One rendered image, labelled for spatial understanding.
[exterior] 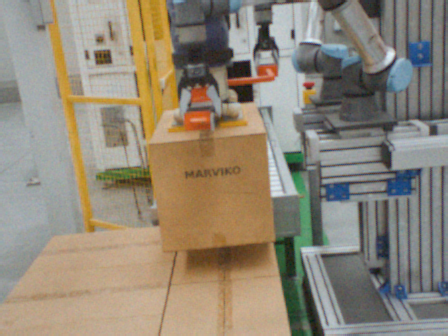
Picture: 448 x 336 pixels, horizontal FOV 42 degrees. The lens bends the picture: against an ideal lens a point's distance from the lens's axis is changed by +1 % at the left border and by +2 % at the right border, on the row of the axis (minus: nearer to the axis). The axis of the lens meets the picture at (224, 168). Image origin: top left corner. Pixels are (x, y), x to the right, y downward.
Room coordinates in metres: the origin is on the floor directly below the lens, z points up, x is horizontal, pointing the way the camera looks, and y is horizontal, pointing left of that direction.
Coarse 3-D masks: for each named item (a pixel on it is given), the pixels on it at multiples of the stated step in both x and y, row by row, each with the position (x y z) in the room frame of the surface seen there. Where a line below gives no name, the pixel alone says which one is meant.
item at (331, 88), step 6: (324, 78) 2.59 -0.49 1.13; (330, 78) 2.56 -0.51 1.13; (336, 78) 2.55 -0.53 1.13; (324, 84) 2.59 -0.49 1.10; (330, 84) 2.56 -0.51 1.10; (336, 84) 2.55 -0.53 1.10; (324, 90) 2.58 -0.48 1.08; (330, 90) 2.55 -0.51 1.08; (336, 90) 2.54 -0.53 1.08; (342, 90) 2.54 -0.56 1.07; (324, 96) 2.57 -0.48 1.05; (330, 96) 2.55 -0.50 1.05; (336, 96) 2.54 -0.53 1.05; (342, 96) 2.54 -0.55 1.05
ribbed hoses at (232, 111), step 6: (228, 90) 2.36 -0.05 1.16; (228, 96) 2.32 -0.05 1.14; (234, 96) 2.31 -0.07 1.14; (228, 108) 2.00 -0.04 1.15; (234, 108) 2.01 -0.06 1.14; (174, 114) 2.02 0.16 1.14; (180, 114) 2.00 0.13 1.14; (222, 114) 2.00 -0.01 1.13; (228, 114) 2.00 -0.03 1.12; (234, 114) 2.01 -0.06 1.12; (180, 120) 2.02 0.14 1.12
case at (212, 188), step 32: (160, 128) 2.12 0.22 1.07; (224, 128) 2.01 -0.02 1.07; (256, 128) 1.96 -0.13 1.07; (160, 160) 1.89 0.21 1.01; (192, 160) 1.89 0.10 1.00; (224, 160) 1.89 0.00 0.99; (256, 160) 1.89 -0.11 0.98; (160, 192) 1.89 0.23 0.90; (192, 192) 1.89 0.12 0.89; (224, 192) 1.89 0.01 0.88; (256, 192) 1.89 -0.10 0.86; (160, 224) 1.89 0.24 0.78; (192, 224) 1.89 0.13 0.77; (224, 224) 1.89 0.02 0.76; (256, 224) 1.89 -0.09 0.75
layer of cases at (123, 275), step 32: (64, 256) 2.26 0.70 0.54; (96, 256) 2.23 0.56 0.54; (128, 256) 2.19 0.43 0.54; (160, 256) 2.16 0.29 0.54; (192, 256) 2.12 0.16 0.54; (224, 256) 2.09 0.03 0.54; (256, 256) 2.06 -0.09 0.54; (32, 288) 1.99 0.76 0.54; (64, 288) 1.96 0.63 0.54; (96, 288) 1.94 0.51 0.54; (128, 288) 1.91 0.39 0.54; (160, 288) 1.88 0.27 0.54; (192, 288) 1.85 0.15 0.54; (224, 288) 1.83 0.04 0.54; (256, 288) 1.81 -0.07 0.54; (0, 320) 1.78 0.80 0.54; (32, 320) 1.76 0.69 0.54; (64, 320) 1.73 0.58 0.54; (96, 320) 1.71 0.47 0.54; (128, 320) 1.68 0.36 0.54; (160, 320) 1.66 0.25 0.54; (192, 320) 1.64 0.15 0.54; (224, 320) 1.62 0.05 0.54; (256, 320) 1.60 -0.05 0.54
